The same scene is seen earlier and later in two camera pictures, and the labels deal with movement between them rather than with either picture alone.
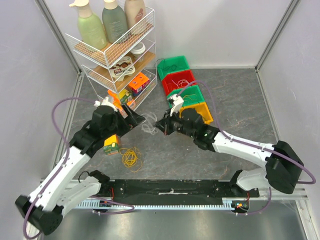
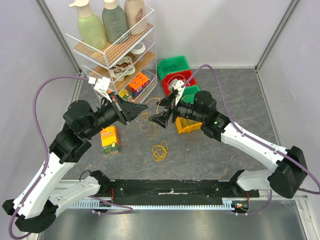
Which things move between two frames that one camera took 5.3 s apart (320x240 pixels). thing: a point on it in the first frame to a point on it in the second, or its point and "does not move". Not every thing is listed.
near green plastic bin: x=190 y=95 does not move
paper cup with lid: x=138 y=49 does not move
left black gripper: x=132 y=120 to x=126 y=111
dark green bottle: x=114 y=21 does not move
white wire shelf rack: x=128 y=68 does not move
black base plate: x=174 y=189 does not move
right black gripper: x=169 y=125 to x=170 y=111
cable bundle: x=131 y=158 to x=159 y=152
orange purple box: x=140 y=82 does not move
